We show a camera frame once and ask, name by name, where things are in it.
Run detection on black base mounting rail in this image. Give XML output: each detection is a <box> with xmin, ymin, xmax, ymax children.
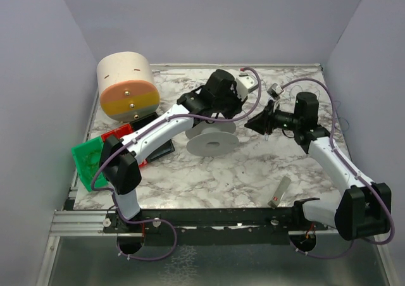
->
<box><xmin>103</xmin><ymin>206</ymin><xmax>326</xmax><ymax>246</ymax></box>

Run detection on aluminium extrusion frame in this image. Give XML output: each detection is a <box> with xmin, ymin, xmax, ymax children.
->
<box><xmin>49</xmin><ymin>210</ymin><xmax>107</xmax><ymax>237</ymax></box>

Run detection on green tangled wire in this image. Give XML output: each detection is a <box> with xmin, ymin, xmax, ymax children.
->
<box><xmin>82</xmin><ymin>151</ymin><xmax>99</xmax><ymax>176</ymax></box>

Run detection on grey plastic cable spool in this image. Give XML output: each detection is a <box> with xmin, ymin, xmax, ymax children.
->
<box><xmin>185</xmin><ymin>121</ymin><xmax>239</xmax><ymax>157</ymax></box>

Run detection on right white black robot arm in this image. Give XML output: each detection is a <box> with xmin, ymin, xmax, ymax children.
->
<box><xmin>245</xmin><ymin>92</ymin><xmax>392</xmax><ymax>240</ymax></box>

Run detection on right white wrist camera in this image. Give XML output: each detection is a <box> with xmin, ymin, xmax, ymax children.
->
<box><xmin>267</xmin><ymin>83</ymin><xmax>284</xmax><ymax>100</ymax></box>

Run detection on beige layered cylinder model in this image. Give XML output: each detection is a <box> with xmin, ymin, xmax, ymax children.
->
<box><xmin>96</xmin><ymin>51</ymin><xmax>160</xmax><ymax>122</ymax></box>

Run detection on green plastic bin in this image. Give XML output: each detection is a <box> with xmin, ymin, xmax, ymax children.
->
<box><xmin>71</xmin><ymin>136</ymin><xmax>104</xmax><ymax>192</ymax></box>

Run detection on red plastic bin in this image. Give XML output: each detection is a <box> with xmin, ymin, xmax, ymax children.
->
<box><xmin>101</xmin><ymin>123</ymin><xmax>149</xmax><ymax>168</ymax></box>

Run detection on black plastic bin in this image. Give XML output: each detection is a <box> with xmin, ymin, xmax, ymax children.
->
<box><xmin>130</xmin><ymin>112</ymin><xmax>175</xmax><ymax>166</ymax></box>

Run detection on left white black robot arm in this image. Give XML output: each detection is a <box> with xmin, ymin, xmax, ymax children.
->
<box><xmin>98</xmin><ymin>69</ymin><xmax>258</xmax><ymax>220</ymax></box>

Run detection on grey metal clip tool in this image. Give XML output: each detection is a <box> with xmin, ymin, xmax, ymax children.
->
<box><xmin>268</xmin><ymin>176</ymin><xmax>291</xmax><ymax>209</ymax></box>

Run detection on thin blue wire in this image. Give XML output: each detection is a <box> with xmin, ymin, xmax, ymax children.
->
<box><xmin>265</xmin><ymin>86</ymin><xmax>352</xmax><ymax>141</ymax></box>

